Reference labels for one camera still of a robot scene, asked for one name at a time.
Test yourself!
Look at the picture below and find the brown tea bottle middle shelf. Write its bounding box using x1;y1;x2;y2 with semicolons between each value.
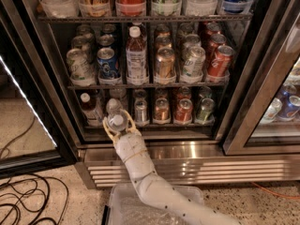
126;26;148;85

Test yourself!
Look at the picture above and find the wire shelf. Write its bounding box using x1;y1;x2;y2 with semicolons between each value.
67;82;228;90
37;14;253;23

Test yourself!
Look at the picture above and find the middle wire shelf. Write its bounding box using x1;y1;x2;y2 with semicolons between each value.
67;82;228;90

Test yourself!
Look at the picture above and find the steel fridge bottom grille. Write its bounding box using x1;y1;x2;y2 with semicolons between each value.
75;142;300;189

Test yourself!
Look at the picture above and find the orange cable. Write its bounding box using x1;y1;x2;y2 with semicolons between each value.
249;181;300;200

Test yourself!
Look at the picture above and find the clear water bottle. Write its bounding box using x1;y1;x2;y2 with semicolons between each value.
106;98;123;113
108;110;128;131

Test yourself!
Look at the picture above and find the gold can top shelf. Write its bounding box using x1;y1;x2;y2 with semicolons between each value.
79;0;111;17

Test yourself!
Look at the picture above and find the brown tea bottle bottom shelf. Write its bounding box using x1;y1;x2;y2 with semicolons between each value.
80;93;103;127

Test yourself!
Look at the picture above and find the clear water bottle front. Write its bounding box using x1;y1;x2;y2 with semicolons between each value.
108;110;128;131

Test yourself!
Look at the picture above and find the red can middle shelf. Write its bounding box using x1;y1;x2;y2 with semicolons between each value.
205;45;234;83

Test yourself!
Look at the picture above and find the white green can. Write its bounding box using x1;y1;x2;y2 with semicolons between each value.
67;49;96;86
180;45;205;83

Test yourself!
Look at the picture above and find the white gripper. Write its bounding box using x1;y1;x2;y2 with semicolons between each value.
102;110;156;181

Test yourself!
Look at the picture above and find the blue pepsi can middle shelf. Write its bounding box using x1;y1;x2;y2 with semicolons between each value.
97;48;122;85

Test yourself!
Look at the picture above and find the silver can bottom shelf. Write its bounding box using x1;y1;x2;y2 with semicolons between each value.
134;99;149;126

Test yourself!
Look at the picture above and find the closed fridge right door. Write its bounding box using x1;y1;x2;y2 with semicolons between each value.
216;0;300;157

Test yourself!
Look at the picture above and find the clear bottle top right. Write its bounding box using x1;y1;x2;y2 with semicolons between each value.
184;0;218;16

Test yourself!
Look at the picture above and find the upper wire shelf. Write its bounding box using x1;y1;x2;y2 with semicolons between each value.
37;14;253;23

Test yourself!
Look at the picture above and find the brown tea bottle shelf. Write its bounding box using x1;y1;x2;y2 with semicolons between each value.
126;26;148;85
80;93;103;127

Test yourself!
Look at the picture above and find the green can bottom shelf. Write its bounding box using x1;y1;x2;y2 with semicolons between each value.
195;97;215;124

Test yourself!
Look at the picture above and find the gold can bottom shelf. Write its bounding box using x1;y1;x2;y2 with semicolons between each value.
154;97;171;124

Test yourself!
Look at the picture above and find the red can shelf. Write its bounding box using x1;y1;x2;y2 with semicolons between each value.
205;45;234;83
116;0;145;16
174;98;193;125

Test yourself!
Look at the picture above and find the clear plastic bin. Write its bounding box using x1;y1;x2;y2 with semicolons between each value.
107;184;204;225

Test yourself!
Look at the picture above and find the black cable bundle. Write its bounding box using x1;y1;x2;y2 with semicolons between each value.
0;115;69;225

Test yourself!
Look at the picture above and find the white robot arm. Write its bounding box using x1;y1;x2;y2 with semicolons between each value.
103;109;242;225

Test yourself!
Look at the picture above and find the clear water bottle behind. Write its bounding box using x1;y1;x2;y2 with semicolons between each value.
106;98;123;113

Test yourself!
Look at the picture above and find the red can bottom shelf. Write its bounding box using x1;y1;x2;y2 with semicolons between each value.
174;98;193;125

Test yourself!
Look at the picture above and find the open fridge glass door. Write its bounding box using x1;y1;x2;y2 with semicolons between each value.
0;24;76;178

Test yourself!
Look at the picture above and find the gold can middle shelf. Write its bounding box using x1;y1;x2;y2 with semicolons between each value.
154;47;176;84

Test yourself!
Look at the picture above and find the white green can left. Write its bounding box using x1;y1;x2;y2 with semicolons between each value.
67;49;96;86

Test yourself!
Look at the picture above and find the red can top shelf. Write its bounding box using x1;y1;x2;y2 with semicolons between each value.
116;0;145;16

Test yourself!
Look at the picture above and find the gold can shelf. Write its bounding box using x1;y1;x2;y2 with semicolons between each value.
154;47;176;84
79;0;111;17
154;97;171;124

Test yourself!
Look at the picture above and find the white green can right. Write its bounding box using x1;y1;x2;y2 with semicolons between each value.
180;45;205;83

